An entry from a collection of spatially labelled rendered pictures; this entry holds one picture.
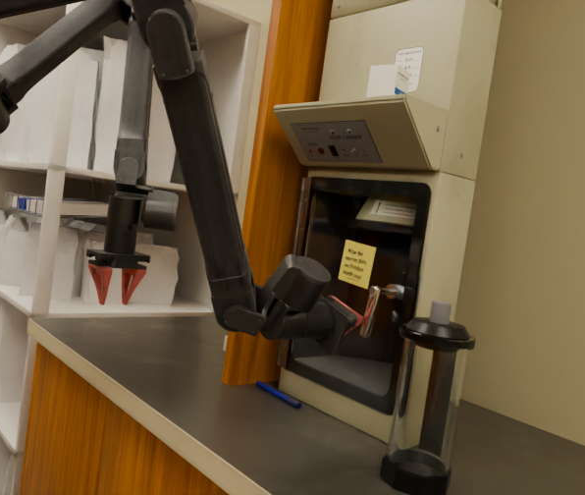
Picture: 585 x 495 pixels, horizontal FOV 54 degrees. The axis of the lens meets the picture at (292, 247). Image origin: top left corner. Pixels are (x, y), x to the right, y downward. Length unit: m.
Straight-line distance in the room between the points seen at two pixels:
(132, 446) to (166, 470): 0.13
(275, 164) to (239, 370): 0.44
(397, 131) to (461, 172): 0.15
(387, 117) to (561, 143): 0.53
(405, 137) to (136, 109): 0.54
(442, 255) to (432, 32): 0.38
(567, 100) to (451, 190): 0.46
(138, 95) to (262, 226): 0.36
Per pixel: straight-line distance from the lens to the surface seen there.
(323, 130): 1.06
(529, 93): 1.44
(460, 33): 1.03
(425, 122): 0.94
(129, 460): 1.22
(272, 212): 1.20
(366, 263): 1.04
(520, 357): 1.38
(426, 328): 0.83
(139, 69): 1.24
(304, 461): 0.92
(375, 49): 1.14
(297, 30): 1.26
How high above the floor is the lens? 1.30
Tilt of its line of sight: 3 degrees down
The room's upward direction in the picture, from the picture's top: 8 degrees clockwise
